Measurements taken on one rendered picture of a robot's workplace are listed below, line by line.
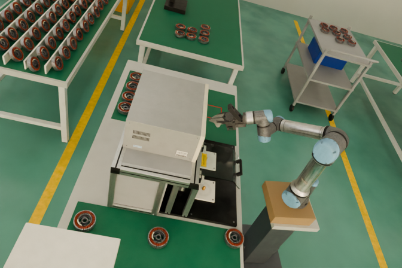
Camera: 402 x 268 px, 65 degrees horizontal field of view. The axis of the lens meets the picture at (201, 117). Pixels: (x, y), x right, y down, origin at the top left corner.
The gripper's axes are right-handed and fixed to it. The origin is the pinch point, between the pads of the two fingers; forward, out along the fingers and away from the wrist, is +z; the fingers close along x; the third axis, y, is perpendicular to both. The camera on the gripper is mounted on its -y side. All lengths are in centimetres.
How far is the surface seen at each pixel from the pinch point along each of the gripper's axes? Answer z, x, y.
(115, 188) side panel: 51, -41, 5
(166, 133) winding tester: 18.2, -28.5, -19.0
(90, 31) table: 119, 131, -7
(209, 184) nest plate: 7.5, -16.2, 41.2
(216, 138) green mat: 5, 29, 46
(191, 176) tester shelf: 9.2, -37.9, 3.7
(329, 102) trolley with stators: -124, 196, 168
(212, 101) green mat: 8, 70, 44
